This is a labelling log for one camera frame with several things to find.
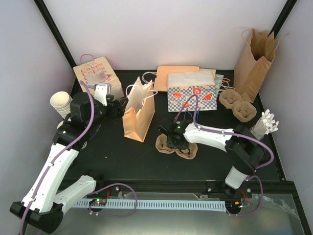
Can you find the brown pulp cup carrier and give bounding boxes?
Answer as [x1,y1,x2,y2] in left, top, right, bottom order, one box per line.
[219,89,257,122]
[155,134,198,160]

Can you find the orange paper bag white handles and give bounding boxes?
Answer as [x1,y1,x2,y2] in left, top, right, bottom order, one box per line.
[122,78,158,142]

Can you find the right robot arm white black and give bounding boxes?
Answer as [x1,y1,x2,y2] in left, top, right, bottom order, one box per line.
[156,118,266,197]

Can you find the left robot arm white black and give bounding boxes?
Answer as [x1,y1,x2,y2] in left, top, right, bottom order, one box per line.
[10,93,128,234]

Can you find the Cakes printed paper bag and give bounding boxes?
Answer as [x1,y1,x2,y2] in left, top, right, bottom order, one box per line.
[73,54,124,99]

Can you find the flat orange paper bag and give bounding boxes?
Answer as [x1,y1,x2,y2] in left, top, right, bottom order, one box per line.
[141,66,200,92]

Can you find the upper stack of paper cups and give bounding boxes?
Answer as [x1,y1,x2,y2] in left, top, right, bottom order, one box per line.
[50,91,72,118]

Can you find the blue checkered paper bag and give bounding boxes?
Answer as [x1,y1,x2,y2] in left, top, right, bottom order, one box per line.
[167,71,217,113]

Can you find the white wrapped straws in cup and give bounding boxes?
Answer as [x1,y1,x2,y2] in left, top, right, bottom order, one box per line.
[250,109,279,140]

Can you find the tall brown paper bag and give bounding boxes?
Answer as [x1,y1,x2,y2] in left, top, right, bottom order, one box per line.
[234,29,285,103]

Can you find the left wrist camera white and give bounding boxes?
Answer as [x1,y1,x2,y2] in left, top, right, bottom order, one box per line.
[94,83,114,106]

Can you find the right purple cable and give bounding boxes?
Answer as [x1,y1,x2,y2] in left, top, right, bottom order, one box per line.
[175,94,274,217]

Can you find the flat kraft bag brown handles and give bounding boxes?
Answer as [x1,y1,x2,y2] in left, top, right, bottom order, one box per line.
[200,68,235,95]

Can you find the white slotted cable duct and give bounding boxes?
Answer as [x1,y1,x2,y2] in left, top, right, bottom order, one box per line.
[73,198,226,212]

